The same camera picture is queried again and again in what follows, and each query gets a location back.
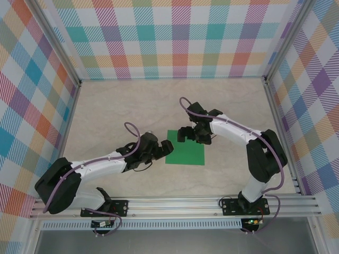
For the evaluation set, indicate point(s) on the aluminium frame post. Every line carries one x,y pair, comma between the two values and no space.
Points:
58,42
288,39

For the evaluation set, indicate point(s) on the green paper sheet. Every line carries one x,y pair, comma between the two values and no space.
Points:
185,154

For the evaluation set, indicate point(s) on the grey metal shelf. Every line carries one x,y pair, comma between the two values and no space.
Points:
172,243

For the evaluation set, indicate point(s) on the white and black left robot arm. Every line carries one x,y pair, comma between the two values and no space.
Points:
106,169

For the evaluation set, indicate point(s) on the aluminium side rail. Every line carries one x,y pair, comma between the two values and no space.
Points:
71,111
275,111

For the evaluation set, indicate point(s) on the circuit board with green light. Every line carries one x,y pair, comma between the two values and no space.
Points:
251,221

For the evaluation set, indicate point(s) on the aluminium mounting rail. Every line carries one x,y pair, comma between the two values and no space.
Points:
172,206

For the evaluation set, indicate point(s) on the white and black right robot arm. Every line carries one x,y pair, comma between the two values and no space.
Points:
230,133

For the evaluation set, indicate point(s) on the small dark circuit board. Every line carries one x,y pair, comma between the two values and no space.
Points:
102,225

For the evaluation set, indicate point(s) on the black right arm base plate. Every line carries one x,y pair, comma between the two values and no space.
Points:
227,209

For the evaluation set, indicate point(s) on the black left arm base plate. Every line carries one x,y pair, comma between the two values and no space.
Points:
123,207

